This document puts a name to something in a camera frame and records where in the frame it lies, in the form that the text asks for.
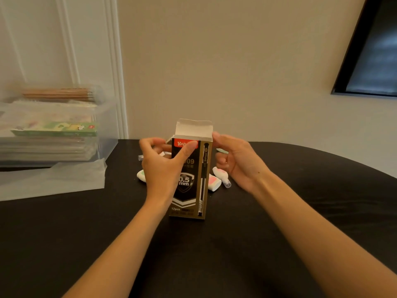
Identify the person's left hand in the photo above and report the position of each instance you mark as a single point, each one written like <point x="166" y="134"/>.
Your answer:
<point x="158" y="176"/>

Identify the person's right hand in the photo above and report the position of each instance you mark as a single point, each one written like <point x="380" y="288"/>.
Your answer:
<point x="245" y="167"/>

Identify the white pink correction tape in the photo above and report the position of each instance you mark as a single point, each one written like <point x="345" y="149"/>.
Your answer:
<point x="214" y="182"/>
<point x="220" y="173"/>
<point x="140" y="157"/>

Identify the green highlighter stick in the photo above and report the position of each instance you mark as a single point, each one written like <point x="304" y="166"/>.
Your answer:
<point x="222" y="151"/>

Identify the black gold pen box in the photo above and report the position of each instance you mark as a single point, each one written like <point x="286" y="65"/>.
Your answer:
<point x="189" y="195"/>

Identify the clear plastic storage bin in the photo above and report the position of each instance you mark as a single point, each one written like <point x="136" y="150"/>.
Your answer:
<point x="108" y="136"/>

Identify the translucent plastic sheet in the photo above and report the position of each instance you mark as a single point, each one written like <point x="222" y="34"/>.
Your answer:
<point x="52" y="180"/>

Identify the green pencil box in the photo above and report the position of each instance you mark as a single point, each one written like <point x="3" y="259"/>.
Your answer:
<point x="55" y="129"/>

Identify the bundle of wooden pencils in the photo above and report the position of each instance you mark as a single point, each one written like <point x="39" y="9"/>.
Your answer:
<point x="59" y="94"/>

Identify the person's left forearm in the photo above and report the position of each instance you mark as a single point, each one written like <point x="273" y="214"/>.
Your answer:
<point x="118" y="254"/>

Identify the person's right forearm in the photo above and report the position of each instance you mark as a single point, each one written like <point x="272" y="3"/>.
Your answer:
<point x="325" y="245"/>

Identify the black wall television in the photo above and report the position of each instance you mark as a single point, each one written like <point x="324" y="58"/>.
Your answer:
<point x="369" y="58"/>

